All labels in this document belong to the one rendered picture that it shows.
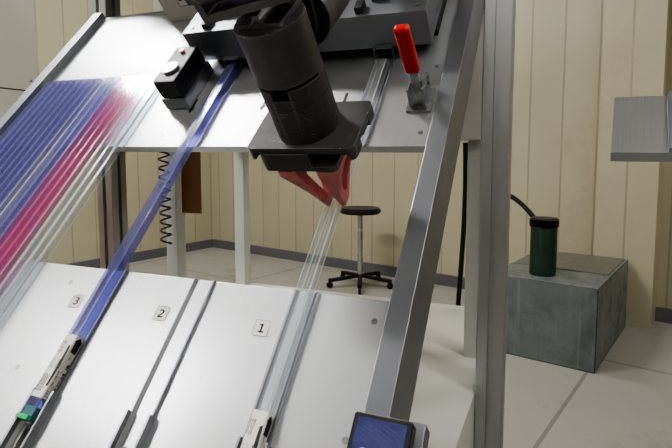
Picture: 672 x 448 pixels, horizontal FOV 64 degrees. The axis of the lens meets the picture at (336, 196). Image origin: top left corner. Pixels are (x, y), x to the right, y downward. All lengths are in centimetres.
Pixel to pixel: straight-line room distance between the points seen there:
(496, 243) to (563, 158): 283
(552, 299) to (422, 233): 221
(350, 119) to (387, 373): 21
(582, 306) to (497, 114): 190
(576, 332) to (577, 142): 135
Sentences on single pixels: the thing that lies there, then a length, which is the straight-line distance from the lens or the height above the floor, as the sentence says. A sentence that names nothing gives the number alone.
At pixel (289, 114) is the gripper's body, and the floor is 101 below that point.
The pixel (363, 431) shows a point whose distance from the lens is 38.
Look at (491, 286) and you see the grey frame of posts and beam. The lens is 83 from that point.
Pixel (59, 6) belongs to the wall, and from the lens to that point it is 480.
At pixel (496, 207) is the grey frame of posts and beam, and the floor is 90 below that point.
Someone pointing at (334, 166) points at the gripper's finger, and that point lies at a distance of 46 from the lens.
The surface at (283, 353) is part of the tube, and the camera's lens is 46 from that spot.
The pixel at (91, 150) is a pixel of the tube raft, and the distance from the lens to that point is 78.
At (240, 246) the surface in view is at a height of 73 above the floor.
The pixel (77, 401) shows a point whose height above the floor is 76.
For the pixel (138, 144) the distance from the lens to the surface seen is 75.
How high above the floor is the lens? 99
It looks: 5 degrees down
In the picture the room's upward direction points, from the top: straight up
